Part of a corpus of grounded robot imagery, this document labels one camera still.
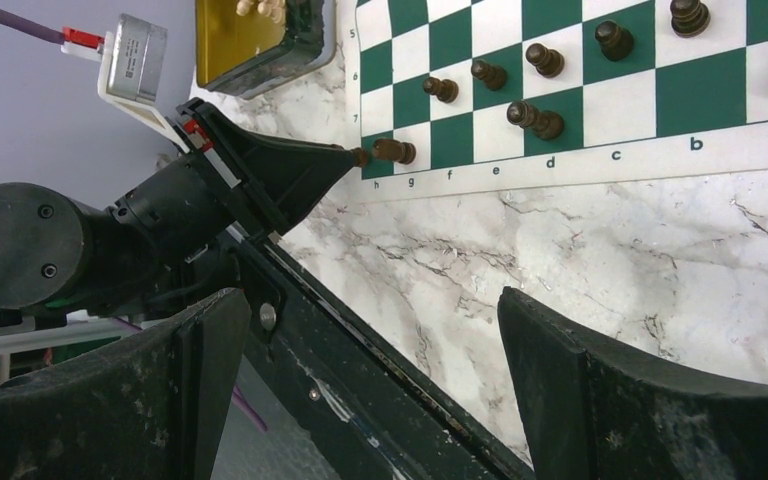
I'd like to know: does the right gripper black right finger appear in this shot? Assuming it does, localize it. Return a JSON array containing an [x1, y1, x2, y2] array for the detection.
[[497, 287, 768, 479]]

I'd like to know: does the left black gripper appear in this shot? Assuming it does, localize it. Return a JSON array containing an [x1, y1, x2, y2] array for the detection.
[[0, 97, 358, 314]]

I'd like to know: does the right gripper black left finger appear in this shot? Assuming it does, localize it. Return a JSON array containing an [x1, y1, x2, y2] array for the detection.
[[0, 288, 252, 479]]

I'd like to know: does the dark pawn placed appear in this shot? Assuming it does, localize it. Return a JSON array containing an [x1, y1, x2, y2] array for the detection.
[[594, 20, 634, 62], [525, 42, 565, 78], [669, 0, 711, 38], [422, 76, 459, 104], [470, 59, 508, 91]]

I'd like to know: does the dark queen piece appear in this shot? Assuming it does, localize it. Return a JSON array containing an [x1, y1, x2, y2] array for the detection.
[[506, 100, 564, 141]]

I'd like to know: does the gold tin with white pieces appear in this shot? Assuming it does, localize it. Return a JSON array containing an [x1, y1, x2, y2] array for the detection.
[[194, 0, 337, 100]]

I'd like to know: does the white chess pieces pile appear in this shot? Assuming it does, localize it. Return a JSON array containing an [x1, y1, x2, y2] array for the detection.
[[236, 0, 287, 25]]

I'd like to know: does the green white chess board mat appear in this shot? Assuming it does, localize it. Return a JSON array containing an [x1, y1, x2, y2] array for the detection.
[[338, 1, 768, 201]]

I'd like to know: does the black metal base frame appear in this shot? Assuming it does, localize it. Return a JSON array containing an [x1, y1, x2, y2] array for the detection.
[[229, 244, 534, 479]]

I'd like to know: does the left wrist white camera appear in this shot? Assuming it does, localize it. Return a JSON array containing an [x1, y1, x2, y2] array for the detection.
[[61, 13, 189, 153]]

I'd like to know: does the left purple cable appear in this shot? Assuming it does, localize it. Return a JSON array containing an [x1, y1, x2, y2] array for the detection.
[[0, 0, 67, 46]]

